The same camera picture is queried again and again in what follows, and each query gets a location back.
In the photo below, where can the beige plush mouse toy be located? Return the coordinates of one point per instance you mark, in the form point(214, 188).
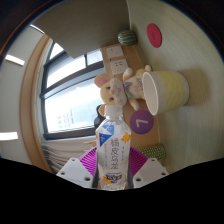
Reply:
point(111, 88)

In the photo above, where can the round green cactus ornament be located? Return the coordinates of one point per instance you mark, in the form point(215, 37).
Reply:
point(127, 37)

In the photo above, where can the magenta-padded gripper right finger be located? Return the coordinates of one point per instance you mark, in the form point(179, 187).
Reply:
point(151, 170)

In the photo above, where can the clear plastic drink bottle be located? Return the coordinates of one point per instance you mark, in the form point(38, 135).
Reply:
point(113, 150)

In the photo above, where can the grey pleated curtain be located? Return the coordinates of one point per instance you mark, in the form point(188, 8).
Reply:
point(63, 151)

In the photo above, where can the flat round red coaster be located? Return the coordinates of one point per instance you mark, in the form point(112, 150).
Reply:
point(154, 35)

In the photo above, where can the dark-framed window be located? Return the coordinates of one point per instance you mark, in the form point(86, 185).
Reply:
point(70, 113)

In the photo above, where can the ceiling strip lights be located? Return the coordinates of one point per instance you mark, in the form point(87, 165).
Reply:
point(13, 60)

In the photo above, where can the pale yellow paper cup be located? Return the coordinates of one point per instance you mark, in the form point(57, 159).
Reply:
point(171, 90)

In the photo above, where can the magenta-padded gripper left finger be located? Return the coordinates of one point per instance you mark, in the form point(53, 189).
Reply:
point(75, 171)

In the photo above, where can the grey-green desk partition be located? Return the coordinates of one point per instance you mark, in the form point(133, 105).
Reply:
point(83, 26)

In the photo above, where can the round purple number sign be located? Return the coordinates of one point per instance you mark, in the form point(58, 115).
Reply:
point(142, 122)

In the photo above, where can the white wall socket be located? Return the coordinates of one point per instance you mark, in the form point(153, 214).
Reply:
point(115, 52)
point(119, 66)

